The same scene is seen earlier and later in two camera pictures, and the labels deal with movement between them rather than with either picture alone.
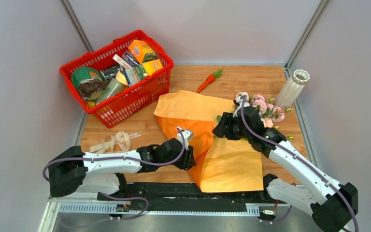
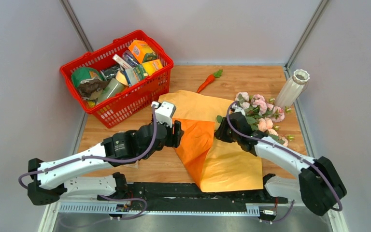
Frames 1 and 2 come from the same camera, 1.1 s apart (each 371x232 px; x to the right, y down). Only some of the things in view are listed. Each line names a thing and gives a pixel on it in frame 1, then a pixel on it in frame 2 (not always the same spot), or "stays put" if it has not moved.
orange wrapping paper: [222, 165] stays put
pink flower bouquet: [267, 112] stays put
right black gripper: [227, 120] stays put
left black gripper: [189, 160] → [174, 139]
